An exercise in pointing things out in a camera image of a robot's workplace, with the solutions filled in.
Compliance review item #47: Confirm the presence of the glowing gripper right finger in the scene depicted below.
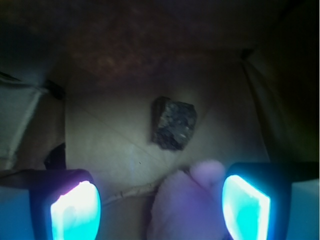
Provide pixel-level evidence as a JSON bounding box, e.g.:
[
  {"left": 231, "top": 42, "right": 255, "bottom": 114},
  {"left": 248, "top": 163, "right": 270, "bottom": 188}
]
[{"left": 222, "top": 162, "right": 320, "bottom": 240}]

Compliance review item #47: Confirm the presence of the dark rough rock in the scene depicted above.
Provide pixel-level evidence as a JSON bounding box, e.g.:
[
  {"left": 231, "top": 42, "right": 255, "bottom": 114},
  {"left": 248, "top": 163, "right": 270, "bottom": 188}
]
[{"left": 151, "top": 96, "right": 198, "bottom": 151}]

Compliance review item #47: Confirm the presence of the pink plush bunny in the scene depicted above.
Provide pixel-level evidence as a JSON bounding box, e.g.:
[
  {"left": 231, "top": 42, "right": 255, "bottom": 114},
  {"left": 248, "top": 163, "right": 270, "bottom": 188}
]
[{"left": 146, "top": 159, "right": 228, "bottom": 240}]

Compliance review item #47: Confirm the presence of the brown paper bag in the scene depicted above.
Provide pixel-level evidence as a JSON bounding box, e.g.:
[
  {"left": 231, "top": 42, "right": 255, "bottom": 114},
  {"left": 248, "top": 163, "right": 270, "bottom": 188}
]
[{"left": 0, "top": 0, "right": 320, "bottom": 240}]

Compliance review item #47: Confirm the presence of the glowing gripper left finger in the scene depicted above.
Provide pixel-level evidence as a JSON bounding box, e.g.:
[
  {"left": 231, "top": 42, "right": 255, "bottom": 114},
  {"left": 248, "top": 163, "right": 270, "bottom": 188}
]
[{"left": 0, "top": 169, "right": 101, "bottom": 240}]

